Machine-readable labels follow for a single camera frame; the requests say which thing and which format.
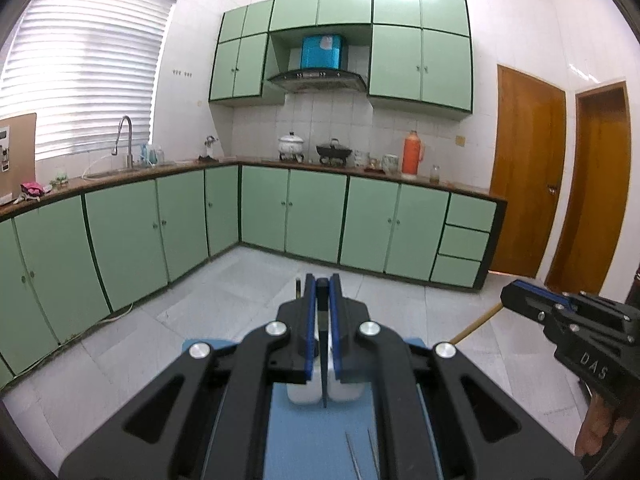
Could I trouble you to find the wooden chopstick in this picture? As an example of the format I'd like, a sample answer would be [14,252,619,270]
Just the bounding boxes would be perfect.
[449,302,503,344]

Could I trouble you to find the grey metal chopstick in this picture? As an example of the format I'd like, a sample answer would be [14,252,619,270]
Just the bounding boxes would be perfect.
[345,431,362,480]
[367,428,381,480]

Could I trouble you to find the green lower kitchen cabinets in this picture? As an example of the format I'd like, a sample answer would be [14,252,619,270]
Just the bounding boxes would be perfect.
[1,162,506,382]

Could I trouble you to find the chrome kitchen faucet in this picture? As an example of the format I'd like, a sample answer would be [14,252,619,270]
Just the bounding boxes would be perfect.
[110,115,136,170]

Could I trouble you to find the person's right hand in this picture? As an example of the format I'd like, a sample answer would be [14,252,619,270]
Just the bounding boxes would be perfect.
[574,393,630,458]

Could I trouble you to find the wooden door right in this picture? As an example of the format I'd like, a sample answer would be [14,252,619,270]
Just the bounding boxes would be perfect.
[546,81,631,294]

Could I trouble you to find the wooden door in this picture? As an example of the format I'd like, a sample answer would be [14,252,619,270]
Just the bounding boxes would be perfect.
[490,65,566,278]
[546,81,631,294]

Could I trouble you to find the blue table mat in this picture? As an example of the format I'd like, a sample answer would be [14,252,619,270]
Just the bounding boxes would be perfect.
[182,336,444,480]

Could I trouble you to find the small glass oil bottle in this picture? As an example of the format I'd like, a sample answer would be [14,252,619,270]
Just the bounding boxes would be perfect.
[430,165,440,184]

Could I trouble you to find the wooden door left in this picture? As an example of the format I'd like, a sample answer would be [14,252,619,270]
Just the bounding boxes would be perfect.
[490,65,566,278]

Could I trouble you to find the white twin utensil holder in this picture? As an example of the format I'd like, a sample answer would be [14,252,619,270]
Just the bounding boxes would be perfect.
[286,349,366,405]

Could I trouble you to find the orange thermos flask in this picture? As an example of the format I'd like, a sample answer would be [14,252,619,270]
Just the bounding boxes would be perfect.
[401,130,425,178]

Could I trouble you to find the glass jars on counter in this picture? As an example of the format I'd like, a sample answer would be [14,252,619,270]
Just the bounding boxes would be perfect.
[352,151,399,174]

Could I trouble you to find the black wok with lid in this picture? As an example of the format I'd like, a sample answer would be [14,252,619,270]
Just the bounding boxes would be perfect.
[316,138,352,167]

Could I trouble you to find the pink cloth on counter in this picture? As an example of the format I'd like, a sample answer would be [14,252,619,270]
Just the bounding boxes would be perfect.
[21,182,47,200]

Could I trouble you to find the white lidded pot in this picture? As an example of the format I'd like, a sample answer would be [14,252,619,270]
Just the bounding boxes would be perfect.
[278,131,305,162]

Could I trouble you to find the black range hood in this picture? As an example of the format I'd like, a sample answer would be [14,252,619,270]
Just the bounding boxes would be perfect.
[268,68,367,93]

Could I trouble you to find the blue box above hood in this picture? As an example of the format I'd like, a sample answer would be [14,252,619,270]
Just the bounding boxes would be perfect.
[300,35,348,70]

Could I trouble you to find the cardboard box with scale picture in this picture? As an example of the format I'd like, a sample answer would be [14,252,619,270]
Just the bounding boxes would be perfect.
[0,113,37,205]

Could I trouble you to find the white window blinds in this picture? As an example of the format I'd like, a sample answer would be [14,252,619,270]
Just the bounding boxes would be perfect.
[1,0,176,160]

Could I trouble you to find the green upper wall cabinets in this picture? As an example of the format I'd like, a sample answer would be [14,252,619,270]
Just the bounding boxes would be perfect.
[209,0,474,119]

